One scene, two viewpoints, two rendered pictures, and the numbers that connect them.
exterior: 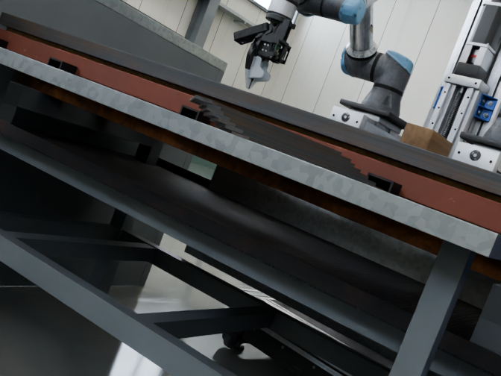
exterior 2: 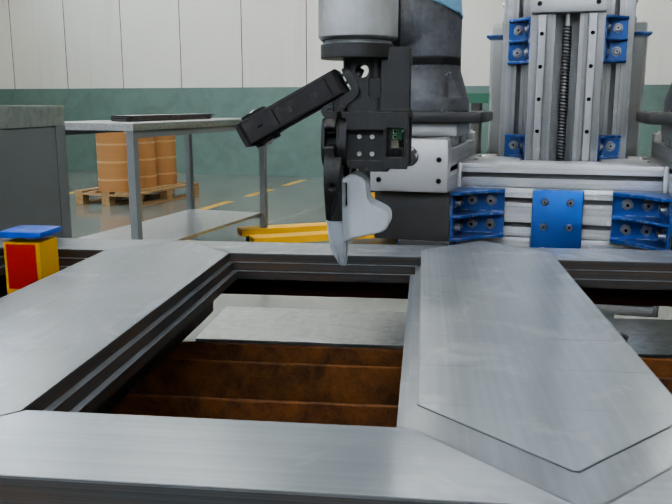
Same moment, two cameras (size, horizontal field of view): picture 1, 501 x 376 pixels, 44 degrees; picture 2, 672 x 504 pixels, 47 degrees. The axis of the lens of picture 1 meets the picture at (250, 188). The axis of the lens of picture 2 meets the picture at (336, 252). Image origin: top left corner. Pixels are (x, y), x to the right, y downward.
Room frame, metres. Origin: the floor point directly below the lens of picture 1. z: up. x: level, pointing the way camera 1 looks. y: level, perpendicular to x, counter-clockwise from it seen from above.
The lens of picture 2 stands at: (1.09, 0.42, 1.05)
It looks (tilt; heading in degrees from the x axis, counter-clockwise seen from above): 11 degrees down; 336
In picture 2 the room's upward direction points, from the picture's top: straight up
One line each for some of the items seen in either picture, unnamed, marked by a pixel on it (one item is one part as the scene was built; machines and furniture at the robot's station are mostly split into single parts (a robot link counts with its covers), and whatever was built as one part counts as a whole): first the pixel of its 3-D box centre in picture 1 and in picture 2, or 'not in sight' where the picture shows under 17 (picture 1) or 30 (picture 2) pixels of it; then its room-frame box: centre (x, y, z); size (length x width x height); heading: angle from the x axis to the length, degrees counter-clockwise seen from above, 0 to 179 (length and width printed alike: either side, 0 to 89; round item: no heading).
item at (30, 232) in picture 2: not in sight; (30, 236); (2.18, 0.38, 0.88); 0.06 x 0.06 x 0.02; 60
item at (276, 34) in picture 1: (273, 39); (365, 110); (1.76, 0.09, 1.05); 0.09 x 0.08 x 0.12; 58
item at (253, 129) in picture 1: (252, 130); not in sight; (1.07, 0.03, 0.77); 0.45 x 0.20 x 0.04; 60
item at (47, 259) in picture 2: not in sight; (35, 308); (2.18, 0.38, 0.78); 0.05 x 0.05 x 0.19; 60
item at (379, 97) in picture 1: (383, 101); (429, 84); (2.39, -0.35, 1.09); 0.15 x 0.15 x 0.10
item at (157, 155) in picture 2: not in sight; (138, 165); (9.85, -1.03, 0.38); 1.20 x 0.80 x 0.77; 134
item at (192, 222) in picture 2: not in sight; (167, 188); (6.27, -0.62, 0.49); 1.80 x 0.70 x 0.99; 137
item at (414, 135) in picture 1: (426, 145); not in sight; (1.27, -0.30, 0.87); 0.12 x 0.06 x 0.05; 144
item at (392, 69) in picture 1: (393, 71); (427, 21); (2.39, -0.35, 1.20); 0.13 x 0.12 x 0.14; 64
